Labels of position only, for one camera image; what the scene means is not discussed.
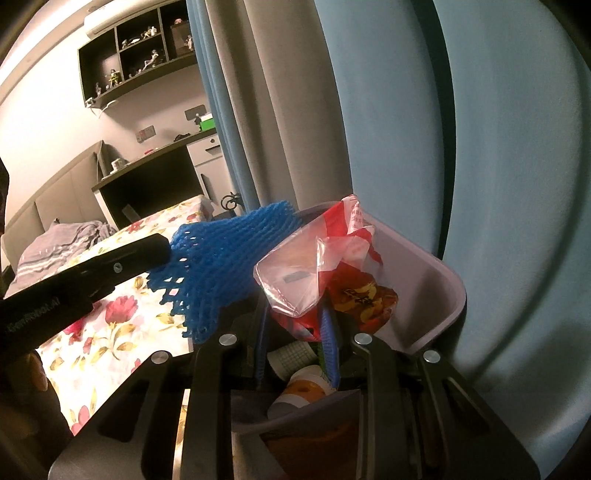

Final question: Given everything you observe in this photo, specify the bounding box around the white cabinet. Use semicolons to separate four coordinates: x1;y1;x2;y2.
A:
186;131;237;217

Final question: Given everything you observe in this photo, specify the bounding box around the white air conditioner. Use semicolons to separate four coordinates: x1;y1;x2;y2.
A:
84;0;163;36

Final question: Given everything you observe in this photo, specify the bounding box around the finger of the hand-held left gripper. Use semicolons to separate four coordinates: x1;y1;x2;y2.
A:
59;233;172;298

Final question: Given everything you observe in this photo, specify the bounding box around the orange fruit print paper cup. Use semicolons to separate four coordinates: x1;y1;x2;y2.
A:
267;364;338;420

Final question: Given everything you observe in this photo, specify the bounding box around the red plastic bag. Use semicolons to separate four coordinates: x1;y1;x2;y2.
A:
253;196;400;343

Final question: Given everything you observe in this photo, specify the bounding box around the dark wall shelf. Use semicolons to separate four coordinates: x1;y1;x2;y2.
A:
78;0;198;110

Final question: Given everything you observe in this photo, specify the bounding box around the blue foam net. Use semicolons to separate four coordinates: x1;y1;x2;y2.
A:
147;200;308;345

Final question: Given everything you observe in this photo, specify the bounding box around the grey trash bin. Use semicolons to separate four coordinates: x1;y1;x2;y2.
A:
230;198;467;437

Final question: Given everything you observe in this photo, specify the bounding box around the black metal scroll frame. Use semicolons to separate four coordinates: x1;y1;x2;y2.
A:
221;192;245;217

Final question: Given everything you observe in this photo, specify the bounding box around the floral tablecloth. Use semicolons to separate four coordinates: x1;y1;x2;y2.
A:
4;194;208;437

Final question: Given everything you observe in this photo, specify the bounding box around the grey curtain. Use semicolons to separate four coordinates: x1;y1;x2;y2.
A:
203;0;357;217

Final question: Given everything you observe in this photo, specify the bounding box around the green grid paper cup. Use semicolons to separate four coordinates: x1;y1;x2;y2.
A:
267;342;320;380

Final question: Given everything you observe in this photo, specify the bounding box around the beige padded headboard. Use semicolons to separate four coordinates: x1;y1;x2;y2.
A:
0;141;106;259

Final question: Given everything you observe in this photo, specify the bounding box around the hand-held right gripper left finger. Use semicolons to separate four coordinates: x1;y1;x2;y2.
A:
47;300;270;480

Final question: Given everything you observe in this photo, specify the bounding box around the blue curtain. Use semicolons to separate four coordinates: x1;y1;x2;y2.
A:
186;0;260;214
313;0;591;480

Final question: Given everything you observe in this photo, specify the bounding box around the person's left hand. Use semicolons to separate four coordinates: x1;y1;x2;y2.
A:
25;353;49;396

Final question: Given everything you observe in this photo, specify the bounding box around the row of figurines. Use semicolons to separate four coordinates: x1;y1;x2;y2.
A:
84;18;195;106

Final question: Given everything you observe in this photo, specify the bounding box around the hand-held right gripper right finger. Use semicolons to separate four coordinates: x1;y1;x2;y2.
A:
322;308;540;480

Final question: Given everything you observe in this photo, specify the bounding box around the dark desk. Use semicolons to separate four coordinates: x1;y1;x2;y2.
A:
91;128;219;230

